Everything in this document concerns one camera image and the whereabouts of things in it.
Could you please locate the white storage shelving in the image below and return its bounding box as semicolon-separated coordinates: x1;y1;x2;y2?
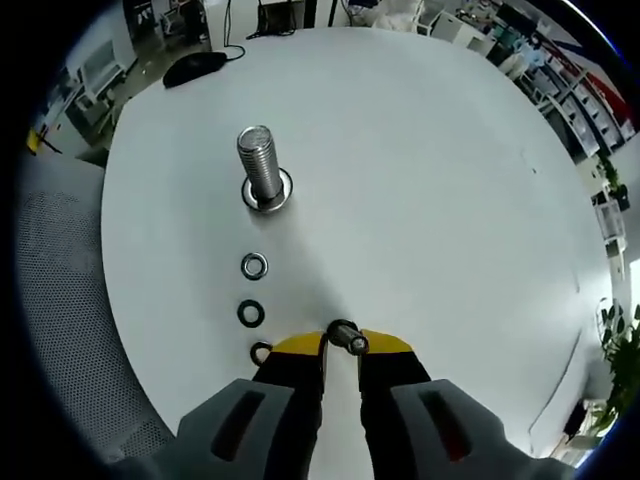
519;27;639;156

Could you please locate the black computer mouse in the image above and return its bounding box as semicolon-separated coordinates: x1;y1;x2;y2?
162;52;229;90

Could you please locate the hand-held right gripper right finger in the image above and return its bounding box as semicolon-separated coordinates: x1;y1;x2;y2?
357;328;509;480

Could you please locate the small threaded steel stud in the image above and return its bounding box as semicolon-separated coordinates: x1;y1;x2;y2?
327;319;371;357

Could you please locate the black mouse cable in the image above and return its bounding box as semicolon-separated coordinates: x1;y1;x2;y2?
219;0;247;65

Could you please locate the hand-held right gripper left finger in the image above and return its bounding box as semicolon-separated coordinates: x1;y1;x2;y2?
177;329;327;480

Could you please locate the small black pouch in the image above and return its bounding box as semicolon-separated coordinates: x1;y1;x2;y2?
563;401;587;437

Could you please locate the white low cabinet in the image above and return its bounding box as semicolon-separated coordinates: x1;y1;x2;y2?
64;39;137;126

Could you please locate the large metal washer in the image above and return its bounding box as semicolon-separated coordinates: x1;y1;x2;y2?
241;168;295;214

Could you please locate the small background plant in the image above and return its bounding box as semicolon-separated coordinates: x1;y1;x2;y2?
596;153;630;211

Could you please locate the large potted green plant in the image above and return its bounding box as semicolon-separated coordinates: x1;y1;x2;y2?
594;297;640;431

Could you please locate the large threaded steel stud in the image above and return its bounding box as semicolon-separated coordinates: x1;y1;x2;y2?
236;124;295;214

